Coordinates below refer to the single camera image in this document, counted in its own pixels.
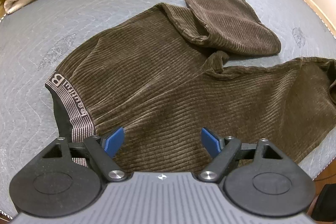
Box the grey quilted mattress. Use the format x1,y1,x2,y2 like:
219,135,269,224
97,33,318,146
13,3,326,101
1,0,335,216

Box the brown corduroy pants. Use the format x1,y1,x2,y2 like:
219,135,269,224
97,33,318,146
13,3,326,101
46,0,335,172

